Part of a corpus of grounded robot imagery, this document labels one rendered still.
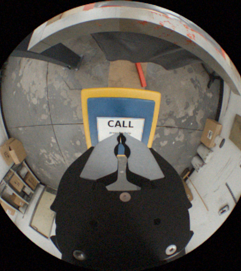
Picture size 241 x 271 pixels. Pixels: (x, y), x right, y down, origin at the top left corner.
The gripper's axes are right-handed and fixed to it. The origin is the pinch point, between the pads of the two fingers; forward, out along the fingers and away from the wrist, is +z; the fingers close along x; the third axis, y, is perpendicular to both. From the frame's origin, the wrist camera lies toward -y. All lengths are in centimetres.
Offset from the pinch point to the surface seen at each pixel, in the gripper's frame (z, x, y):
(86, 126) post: 2.5, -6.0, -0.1
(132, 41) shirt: 18.8, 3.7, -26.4
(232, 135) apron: 37, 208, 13
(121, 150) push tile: 1.3, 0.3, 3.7
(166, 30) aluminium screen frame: -0.5, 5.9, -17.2
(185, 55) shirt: 19.1, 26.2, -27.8
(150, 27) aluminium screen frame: 0.3, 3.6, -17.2
